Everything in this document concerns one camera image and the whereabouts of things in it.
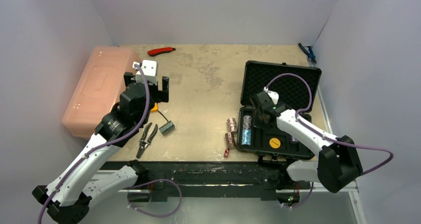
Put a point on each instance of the green terminal block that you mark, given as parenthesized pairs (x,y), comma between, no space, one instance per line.
(167,128)

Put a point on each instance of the yellow big blind button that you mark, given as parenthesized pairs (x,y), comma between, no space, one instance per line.
(275,143)

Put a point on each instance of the black handled pliers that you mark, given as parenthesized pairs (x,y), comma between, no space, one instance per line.
(146,139)

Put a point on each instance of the red utility knife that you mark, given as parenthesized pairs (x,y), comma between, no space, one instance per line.
(159,51)

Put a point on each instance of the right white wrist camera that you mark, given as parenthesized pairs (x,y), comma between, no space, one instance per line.
(273,95)

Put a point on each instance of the brown black chip stack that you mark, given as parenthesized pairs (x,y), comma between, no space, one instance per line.
(230,140)

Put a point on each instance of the black poker set case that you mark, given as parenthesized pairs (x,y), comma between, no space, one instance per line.
(296,86)

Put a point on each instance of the purple chip stack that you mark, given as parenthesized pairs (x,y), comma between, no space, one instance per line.
(293,140)

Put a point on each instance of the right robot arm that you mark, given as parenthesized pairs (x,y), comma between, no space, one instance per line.
(337,163)

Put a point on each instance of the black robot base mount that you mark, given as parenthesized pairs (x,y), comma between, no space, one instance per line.
(265,180)

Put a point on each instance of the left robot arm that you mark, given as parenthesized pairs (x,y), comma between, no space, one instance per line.
(68,199)

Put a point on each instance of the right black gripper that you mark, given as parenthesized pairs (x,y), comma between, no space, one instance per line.
(259,117)

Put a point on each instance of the blue handled pliers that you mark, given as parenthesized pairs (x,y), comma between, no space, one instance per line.
(307,50)

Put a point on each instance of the yellow tape measure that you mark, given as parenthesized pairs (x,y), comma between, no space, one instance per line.
(154,108)

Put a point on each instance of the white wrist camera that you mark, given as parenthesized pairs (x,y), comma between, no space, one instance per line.
(273,95)
(146,71)

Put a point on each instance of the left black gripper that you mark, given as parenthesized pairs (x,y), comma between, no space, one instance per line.
(160,95)

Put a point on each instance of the red dice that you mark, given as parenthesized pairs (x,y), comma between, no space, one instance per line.
(226,152)

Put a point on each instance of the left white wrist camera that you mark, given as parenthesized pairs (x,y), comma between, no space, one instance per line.
(146,71)

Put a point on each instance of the pink translucent storage box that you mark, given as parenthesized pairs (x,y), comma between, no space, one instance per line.
(98,88)

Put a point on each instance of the aluminium frame rail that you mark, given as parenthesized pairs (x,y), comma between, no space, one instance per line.
(107,182)

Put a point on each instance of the blue chip stack in case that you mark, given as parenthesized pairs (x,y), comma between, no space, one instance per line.
(246,130)

